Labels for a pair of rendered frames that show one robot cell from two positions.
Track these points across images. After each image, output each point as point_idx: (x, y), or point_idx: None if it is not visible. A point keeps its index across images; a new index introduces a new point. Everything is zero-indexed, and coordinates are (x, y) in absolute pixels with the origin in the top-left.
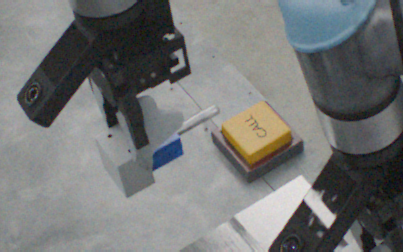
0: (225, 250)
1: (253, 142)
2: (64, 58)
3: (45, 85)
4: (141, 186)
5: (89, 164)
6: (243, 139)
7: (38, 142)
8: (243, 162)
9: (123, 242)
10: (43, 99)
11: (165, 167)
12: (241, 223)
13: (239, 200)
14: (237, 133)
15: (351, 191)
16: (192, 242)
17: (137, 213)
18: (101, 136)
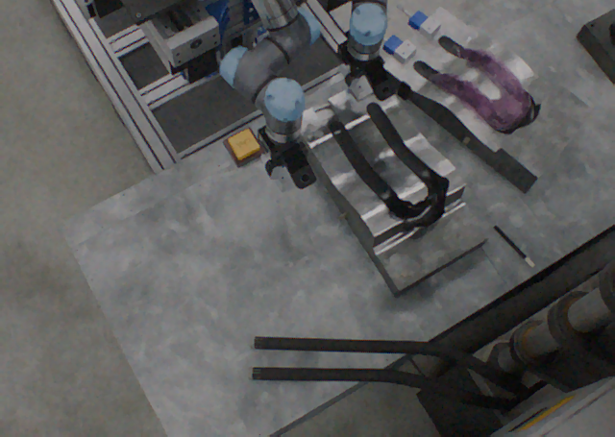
0: (326, 149)
1: (253, 144)
2: (297, 157)
3: (305, 170)
4: None
5: (242, 225)
6: (250, 148)
7: (223, 253)
8: (258, 152)
9: (291, 208)
10: (310, 172)
11: (249, 189)
12: (313, 141)
13: None
14: (246, 150)
15: (380, 61)
16: (320, 161)
17: (275, 202)
18: (282, 182)
